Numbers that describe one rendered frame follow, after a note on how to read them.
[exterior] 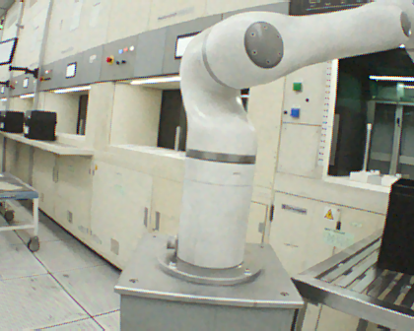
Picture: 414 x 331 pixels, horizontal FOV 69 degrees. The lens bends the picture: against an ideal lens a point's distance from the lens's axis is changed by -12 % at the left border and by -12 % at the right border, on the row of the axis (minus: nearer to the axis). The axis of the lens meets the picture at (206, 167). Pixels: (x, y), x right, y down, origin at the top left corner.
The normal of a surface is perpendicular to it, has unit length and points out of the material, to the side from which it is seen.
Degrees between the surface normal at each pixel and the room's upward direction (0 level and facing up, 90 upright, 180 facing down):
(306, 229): 90
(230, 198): 90
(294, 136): 90
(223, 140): 86
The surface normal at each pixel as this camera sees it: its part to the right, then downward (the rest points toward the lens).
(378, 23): -0.26, 0.29
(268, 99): -0.70, 0.00
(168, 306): 0.00, 0.10
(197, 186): -0.52, 0.03
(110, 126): 0.71, 0.14
